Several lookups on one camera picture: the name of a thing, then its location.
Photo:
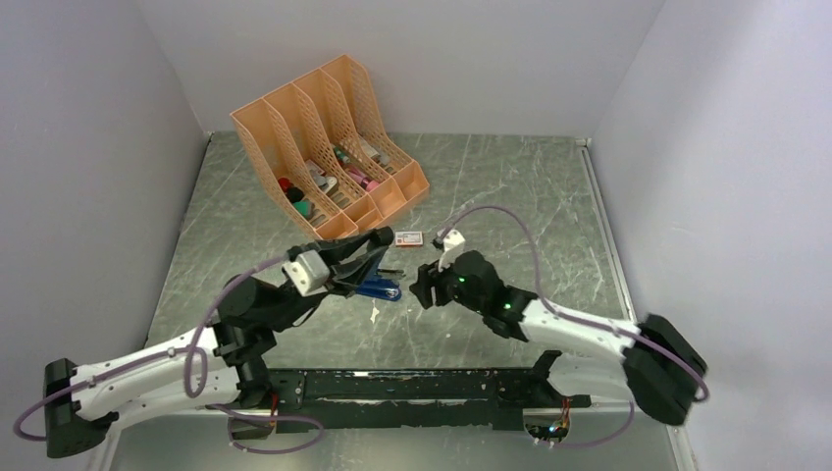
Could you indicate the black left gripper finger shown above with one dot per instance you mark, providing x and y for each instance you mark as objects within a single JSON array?
[
  {"x": 342, "y": 248},
  {"x": 348, "y": 276}
]

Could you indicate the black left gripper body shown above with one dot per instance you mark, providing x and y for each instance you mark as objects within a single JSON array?
[{"x": 314, "y": 298}]

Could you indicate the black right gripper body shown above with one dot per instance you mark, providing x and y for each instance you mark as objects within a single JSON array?
[{"x": 452, "y": 291}]

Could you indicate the blue metal stapler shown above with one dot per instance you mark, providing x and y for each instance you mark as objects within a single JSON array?
[{"x": 382, "y": 284}]

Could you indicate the small staple box sleeve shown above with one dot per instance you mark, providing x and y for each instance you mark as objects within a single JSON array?
[{"x": 408, "y": 239}]

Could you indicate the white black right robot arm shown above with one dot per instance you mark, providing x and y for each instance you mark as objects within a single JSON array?
[{"x": 649, "y": 363}]

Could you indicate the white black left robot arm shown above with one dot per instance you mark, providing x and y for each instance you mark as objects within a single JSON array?
[{"x": 217, "y": 362}]

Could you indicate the grey white stapler remover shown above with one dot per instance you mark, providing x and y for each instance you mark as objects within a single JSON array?
[{"x": 323, "y": 180}]

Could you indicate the green round item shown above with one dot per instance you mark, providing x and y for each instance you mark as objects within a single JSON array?
[{"x": 304, "y": 208}]

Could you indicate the black round item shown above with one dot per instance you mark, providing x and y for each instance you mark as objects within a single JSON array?
[{"x": 294, "y": 194}]

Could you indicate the pink marker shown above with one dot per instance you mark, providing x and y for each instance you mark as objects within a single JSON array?
[{"x": 361, "y": 178}]

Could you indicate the green capped marker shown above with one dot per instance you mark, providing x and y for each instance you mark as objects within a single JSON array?
[{"x": 342, "y": 157}]

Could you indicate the grey white item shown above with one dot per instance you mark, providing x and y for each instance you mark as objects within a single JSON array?
[{"x": 376, "y": 155}]

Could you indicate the orange plastic file organizer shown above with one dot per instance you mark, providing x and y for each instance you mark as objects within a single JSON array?
[{"x": 304, "y": 119}]

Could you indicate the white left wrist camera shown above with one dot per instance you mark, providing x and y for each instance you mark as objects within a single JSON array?
[{"x": 308, "y": 272}]

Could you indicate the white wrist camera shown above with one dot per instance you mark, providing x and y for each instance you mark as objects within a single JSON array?
[
  {"x": 308, "y": 272},
  {"x": 452, "y": 244}
]

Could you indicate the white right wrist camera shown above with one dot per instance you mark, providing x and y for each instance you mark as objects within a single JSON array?
[{"x": 452, "y": 244}]

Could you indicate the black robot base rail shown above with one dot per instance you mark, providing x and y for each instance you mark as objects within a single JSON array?
[{"x": 365, "y": 399}]

